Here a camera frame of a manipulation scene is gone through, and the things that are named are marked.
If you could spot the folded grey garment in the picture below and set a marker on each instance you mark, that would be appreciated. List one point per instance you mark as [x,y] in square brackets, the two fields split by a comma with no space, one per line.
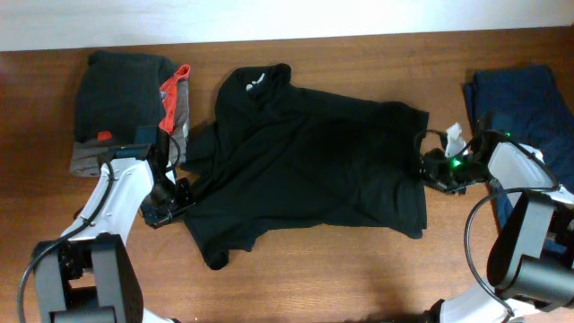
[84,161]

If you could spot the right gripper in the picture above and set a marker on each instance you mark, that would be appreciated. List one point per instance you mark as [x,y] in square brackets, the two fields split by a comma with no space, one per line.
[433,172]

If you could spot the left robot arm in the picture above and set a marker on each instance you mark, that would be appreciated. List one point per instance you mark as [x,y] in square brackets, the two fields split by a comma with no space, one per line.
[86,275]

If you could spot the folded black garment on stack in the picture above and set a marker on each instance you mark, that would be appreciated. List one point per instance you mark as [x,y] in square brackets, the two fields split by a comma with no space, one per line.
[105,72]

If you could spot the folded red garment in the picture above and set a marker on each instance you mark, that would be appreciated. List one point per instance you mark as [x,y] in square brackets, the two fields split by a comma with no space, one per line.
[172,103]

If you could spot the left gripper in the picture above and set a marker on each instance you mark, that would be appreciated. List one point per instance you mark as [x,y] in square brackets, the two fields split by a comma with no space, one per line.
[156,218]

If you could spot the blue garment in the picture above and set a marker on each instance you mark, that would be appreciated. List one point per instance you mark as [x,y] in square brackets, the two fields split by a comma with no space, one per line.
[526,103]

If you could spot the black polo shirt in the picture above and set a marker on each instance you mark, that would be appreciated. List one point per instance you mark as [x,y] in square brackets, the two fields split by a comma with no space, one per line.
[279,156]

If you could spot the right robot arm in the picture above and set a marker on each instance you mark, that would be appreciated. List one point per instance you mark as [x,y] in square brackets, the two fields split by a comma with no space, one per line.
[530,266]

